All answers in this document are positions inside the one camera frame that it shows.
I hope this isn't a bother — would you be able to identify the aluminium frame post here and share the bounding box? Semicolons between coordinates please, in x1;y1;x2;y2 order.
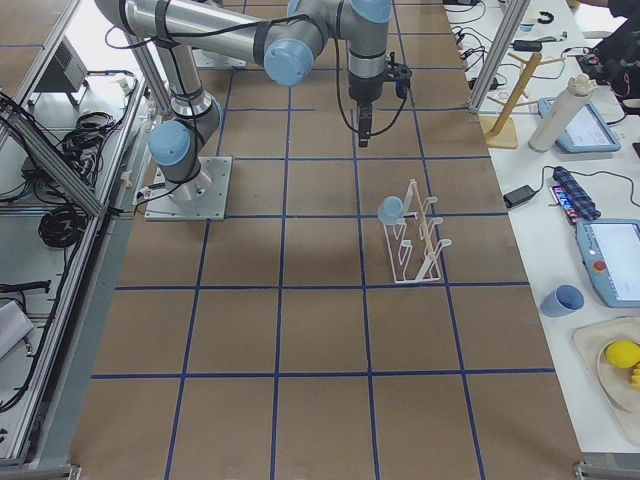
468;0;530;113

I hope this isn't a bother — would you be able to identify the black power brick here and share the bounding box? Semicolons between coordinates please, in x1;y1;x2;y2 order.
503;185;537;209

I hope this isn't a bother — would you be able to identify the periwinkle plastic cup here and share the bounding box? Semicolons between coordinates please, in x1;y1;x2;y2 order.
540;284;584;318

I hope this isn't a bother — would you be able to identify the wooden paper towel stand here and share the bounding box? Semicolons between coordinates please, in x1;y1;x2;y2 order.
479;52;565;149

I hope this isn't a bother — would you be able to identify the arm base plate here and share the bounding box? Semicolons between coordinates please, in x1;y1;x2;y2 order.
144;156;233;221

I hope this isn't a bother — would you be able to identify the blue teach pendant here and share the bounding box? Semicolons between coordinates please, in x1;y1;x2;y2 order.
576;219;639;308
554;100;621;154

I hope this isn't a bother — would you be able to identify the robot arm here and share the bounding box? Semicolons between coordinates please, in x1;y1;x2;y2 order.
96;1;392;200

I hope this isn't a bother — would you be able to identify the yellow lemon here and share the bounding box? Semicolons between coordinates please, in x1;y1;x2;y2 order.
605;340;640;369

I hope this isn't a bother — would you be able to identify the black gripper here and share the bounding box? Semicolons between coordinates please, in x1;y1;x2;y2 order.
348;73;385;148

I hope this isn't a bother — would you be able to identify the white paper towel roll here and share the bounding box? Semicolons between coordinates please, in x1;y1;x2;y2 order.
528;73;597;152

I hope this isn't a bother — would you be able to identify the folded dark blue umbrella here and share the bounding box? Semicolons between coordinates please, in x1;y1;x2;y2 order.
553;166;601;221

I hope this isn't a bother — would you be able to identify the beige shallow tray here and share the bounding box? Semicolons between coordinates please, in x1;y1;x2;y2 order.
572;317;639;447

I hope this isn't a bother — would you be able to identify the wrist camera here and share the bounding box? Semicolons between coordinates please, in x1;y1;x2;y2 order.
385;51;412;100

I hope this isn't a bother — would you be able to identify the black braided right cable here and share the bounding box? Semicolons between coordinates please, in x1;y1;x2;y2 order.
334;14;411;137

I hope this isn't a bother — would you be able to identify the white wire rack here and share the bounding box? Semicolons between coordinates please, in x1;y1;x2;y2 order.
379;179;452;284

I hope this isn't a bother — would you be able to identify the light blue plastic cup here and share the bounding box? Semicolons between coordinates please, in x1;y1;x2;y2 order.
377;196;405;226

